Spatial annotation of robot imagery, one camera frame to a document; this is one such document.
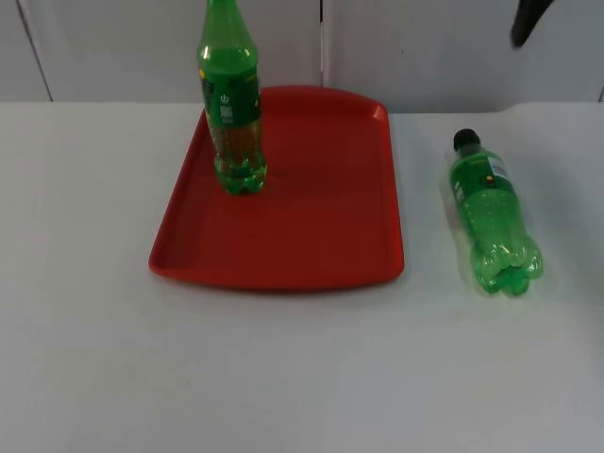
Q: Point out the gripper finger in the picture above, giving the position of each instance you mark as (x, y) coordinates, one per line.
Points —
(526, 19)

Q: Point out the green plastic bottle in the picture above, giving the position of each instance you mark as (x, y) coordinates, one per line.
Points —
(491, 212)
(232, 104)

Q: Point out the red tray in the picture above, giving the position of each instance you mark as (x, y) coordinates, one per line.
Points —
(302, 226)

